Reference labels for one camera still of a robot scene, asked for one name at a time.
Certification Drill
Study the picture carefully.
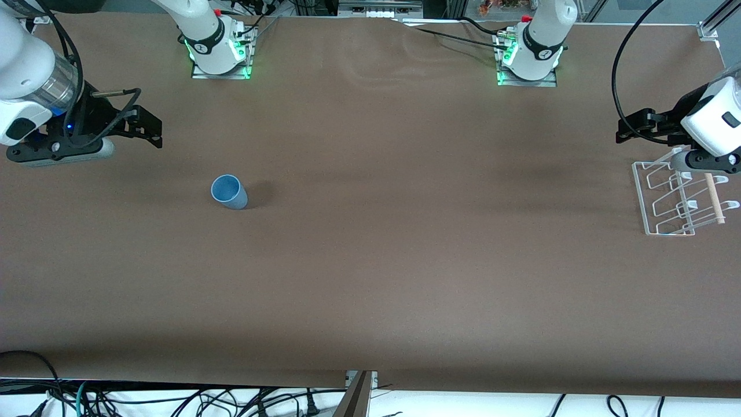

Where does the blue plastic cup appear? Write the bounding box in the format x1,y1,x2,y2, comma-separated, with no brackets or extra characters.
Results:
210,174,249,211

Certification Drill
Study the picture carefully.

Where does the brown table cover sheet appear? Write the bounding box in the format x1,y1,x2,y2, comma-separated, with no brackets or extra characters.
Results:
0,12,741,400

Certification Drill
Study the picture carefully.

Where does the metal table support beam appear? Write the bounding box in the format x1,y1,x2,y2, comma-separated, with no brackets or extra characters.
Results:
333,371,378,417

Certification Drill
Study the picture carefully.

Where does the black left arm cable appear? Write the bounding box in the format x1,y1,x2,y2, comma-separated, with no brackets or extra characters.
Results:
612,0,695,145

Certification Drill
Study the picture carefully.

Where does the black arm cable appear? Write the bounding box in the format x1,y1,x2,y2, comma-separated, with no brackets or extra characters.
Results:
612,0,695,145
35,0,142,149

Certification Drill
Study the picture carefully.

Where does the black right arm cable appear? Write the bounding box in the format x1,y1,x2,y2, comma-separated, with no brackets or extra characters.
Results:
35,0,142,149

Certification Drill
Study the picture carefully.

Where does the white wire cup rack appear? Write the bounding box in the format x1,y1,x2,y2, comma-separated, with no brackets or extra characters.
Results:
632,145,741,237

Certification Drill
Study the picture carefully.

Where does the aluminium frame corner profile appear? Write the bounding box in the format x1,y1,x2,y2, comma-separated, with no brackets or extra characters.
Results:
698,0,741,41

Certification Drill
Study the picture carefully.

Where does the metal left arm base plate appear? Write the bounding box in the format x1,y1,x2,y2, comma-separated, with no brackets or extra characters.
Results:
496,32,558,87

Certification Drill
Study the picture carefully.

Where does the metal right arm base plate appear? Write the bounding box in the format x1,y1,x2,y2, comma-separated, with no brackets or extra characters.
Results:
191,26,256,81

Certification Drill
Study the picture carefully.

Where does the short black table cable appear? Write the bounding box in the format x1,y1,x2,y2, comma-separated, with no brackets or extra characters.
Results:
460,16,505,38

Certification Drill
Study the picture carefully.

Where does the long black table cable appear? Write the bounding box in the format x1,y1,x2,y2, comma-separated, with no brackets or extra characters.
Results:
399,20,513,53

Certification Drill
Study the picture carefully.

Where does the thick black looped cable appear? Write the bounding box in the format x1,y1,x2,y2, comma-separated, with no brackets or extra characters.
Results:
0,350,64,417

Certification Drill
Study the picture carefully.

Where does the black cable with plug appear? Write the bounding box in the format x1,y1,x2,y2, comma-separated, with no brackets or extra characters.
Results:
255,389,320,417

